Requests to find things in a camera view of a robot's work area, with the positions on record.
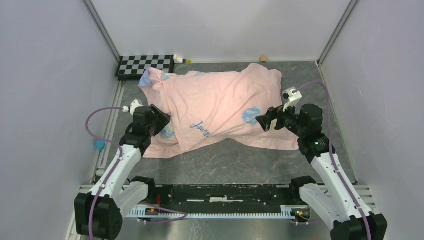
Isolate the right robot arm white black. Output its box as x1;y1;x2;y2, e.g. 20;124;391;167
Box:
255;104;388;240

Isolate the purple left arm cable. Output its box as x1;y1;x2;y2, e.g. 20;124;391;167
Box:
85;106;188;240

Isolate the small blue object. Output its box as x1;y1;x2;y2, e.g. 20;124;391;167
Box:
94;140;106;152

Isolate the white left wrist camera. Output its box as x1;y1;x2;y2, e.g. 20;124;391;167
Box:
122;98;144;116

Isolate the black white checkerboard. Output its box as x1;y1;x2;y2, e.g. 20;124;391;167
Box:
115;55;175;81

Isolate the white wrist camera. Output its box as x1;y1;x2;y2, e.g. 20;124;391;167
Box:
282;87;303;112
122;98;144;116

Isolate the blue and pink printed pillowcase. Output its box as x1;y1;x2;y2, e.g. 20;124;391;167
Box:
138;63;298;159

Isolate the small white block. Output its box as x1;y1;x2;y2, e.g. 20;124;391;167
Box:
173;54;184;64

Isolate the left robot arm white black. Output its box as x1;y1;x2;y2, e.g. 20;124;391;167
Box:
74;104;171;240

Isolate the white toothed cable duct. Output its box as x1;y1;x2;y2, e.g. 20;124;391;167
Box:
126;205;311;220

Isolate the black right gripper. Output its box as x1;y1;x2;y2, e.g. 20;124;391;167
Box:
255;99;307;137

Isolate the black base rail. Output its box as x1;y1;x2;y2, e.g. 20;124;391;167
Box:
145;184;307;214

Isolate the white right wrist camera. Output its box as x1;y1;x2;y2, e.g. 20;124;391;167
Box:
282;87;303;112

